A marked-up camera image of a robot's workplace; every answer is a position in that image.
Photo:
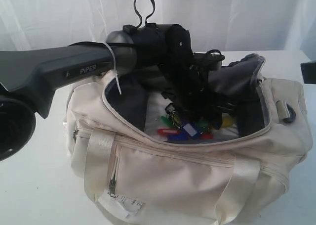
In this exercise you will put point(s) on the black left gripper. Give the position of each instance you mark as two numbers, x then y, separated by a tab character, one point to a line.
189	89

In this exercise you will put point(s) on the white zip tie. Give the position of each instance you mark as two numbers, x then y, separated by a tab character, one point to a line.
114	69

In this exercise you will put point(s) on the white backdrop curtain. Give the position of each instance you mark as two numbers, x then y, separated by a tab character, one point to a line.
223	24

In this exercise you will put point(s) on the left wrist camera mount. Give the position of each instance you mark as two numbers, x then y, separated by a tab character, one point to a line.
209	61

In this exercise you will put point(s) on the white paper label tag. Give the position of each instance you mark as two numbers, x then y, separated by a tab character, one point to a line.
121	210

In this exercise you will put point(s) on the colourful key tag bunch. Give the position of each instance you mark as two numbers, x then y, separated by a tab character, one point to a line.
173	127

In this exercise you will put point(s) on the cream fabric duffel bag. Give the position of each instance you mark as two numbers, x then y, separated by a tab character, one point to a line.
223	181

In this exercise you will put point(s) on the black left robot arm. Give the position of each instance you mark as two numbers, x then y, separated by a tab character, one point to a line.
29	79

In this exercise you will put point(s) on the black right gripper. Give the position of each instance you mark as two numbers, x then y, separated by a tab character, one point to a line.
309	72

